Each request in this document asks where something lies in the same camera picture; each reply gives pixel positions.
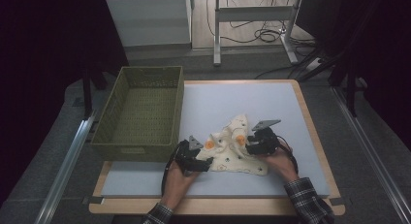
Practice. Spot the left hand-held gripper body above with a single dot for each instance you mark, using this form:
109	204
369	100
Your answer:
188	154

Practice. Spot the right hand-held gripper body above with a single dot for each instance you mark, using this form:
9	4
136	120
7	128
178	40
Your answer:
266	140

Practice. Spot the cream cloth with orange print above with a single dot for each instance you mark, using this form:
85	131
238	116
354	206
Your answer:
231	153

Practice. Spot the person's right hand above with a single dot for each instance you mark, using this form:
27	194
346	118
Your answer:
280	164

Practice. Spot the person's left hand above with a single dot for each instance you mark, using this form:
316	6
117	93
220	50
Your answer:
177	185

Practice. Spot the pale grey table mat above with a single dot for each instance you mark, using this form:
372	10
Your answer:
245	98

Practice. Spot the olive green woven basket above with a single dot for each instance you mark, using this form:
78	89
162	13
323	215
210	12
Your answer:
142	115

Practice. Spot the white power strip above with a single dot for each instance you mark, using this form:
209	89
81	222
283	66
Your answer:
312	65

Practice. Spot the black tape piece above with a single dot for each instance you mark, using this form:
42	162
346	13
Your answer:
336	201
95	200

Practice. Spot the black stand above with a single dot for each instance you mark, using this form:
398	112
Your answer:
350	88
87	94

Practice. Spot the white cabinet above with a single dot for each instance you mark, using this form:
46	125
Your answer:
148	22

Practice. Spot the dark curtain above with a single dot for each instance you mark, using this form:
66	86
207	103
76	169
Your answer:
381	49
42	72

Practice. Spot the aluminium rail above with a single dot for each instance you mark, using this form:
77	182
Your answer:
371	153
61	175

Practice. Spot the grey metal desk frame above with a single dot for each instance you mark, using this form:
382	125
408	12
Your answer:
253	14

